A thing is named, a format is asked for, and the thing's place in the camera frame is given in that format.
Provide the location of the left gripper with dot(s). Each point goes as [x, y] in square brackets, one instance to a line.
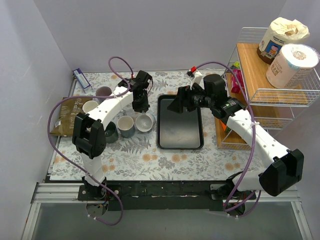
[140, 103]

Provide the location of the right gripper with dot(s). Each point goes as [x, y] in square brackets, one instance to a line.
[185, 99]

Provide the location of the blue white mug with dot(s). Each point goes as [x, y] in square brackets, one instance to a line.
[145, 122]

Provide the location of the dark teal mug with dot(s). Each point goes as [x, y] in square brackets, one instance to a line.
[126, 126]

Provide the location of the purple mug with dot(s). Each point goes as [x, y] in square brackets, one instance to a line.
[102, 92]

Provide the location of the dark grey mug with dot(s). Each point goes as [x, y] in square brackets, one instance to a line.
[111, 133]

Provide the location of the pink mug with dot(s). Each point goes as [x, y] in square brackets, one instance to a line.
[89, 106]

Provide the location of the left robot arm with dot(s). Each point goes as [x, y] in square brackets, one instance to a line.
[89, 128]

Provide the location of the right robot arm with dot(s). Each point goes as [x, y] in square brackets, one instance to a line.
[283, 167]

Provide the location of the floral table mat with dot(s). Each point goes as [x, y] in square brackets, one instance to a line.
[139, 157]

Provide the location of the black tray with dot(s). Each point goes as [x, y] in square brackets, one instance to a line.
[178, 131]

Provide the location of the orange green box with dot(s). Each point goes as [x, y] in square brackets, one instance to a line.
[225, 128]

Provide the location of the pink orange box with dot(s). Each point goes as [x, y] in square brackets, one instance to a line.
[237, 82]

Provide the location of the small purple white box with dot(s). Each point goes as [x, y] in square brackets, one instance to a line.
[80, 77]

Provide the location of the brown snack bag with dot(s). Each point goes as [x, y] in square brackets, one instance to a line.
[69, 109]

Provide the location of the wrapped white toilet roll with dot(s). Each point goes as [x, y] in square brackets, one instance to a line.
[292, 65]

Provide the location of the brown printed toilet roll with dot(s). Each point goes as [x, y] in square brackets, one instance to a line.
[281, 31]

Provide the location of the wire wooden shelf rack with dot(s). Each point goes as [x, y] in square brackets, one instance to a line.
[273, 108]

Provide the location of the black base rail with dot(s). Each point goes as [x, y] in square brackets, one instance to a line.
[159, 194]

